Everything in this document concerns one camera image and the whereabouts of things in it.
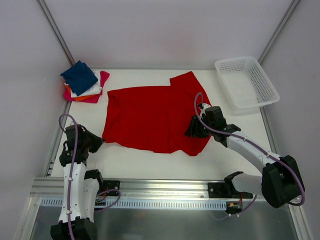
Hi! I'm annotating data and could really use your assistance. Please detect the left aluminium corner post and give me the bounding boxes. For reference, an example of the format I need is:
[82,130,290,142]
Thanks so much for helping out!
[36,0,75,66]

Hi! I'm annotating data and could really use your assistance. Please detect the white perforated plastic basket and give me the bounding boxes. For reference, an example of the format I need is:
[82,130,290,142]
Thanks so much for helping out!
[214,56,280,113]

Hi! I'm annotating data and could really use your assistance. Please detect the folded orange t shirt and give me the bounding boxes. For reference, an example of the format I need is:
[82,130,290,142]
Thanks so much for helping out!
[63,85,102,104]

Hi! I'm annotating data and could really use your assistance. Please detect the aluminium corner post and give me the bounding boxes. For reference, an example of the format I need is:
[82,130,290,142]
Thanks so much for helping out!
[258,0,301,65]
[36,0,75,66]

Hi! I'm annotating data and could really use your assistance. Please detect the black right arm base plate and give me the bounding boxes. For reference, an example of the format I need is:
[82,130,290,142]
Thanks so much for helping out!
[207,182,254,199]

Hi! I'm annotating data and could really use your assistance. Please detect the aluminium extrusion mounting rail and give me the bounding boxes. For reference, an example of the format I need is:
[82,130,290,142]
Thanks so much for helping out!
[29,177,224,200]

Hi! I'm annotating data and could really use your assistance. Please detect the folded white t shirt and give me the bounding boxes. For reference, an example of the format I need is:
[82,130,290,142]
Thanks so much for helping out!
[64,70,103,98]

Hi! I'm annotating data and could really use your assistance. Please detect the white slotted cable duct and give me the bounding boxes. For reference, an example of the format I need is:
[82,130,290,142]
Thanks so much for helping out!
[40,197,227,211]

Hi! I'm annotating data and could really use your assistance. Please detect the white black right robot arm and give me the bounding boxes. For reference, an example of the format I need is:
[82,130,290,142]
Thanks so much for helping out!
[185,103,305,208]

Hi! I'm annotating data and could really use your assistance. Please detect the right aluminium corner post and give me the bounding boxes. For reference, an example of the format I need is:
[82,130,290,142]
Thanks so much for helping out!
[258,0,301,65]

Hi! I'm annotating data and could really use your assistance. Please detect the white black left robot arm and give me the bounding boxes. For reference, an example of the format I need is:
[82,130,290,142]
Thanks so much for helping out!
[50,124,105,240]

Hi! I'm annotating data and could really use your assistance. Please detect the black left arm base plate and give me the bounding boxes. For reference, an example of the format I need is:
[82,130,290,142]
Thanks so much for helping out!
[102,180,121,197]

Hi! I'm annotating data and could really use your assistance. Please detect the red t shirt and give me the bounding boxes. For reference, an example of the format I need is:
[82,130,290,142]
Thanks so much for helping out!
[102,71,210,156]

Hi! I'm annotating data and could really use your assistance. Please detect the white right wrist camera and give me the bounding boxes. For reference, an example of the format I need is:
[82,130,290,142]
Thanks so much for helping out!
[197,102,211,111]

